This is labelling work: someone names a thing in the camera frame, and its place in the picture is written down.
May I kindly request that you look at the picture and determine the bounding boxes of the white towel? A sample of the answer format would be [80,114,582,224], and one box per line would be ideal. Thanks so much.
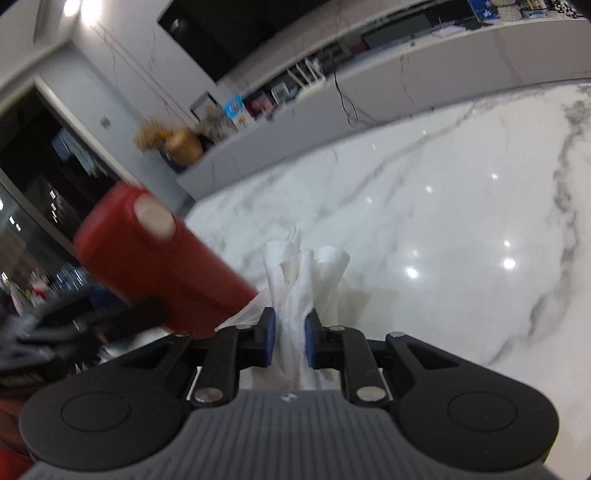
[216,229,369,390]

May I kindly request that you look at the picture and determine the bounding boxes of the red thermos bottle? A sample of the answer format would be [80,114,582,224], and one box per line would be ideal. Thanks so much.
[74,182,257,338]

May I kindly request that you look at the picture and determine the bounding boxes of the gold round vase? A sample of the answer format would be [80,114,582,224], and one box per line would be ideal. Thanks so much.
[164,128,204,167]

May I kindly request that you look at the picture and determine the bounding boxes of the grey photo card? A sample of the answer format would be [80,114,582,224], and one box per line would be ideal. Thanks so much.
[200,107,238,143]

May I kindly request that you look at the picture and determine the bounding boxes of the black framed picture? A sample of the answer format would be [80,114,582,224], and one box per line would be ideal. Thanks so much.
[189,91,219,121]

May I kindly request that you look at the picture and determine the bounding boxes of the blue snack bag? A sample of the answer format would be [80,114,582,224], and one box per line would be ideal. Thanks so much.
[223,95,253,130]

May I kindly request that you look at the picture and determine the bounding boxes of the small white clock display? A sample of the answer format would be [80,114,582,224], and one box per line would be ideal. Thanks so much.
[270,82,297,105]

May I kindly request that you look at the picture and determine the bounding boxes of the white marble tv cabinet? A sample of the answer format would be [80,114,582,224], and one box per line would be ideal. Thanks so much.
[177,16,590,200]

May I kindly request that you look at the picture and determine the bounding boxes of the white wifi router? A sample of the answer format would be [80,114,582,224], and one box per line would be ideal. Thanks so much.
[287,57,327,101]

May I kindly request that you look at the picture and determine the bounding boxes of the black curved television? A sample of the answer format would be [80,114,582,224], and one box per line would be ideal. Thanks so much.
[158,0,322,82]

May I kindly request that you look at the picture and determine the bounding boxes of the green blue painting card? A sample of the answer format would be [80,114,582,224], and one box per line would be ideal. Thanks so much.
[468,0,499,22]

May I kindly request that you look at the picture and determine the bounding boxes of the black power cable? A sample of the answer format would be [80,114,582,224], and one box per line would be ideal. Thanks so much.
[332,68,380,128]

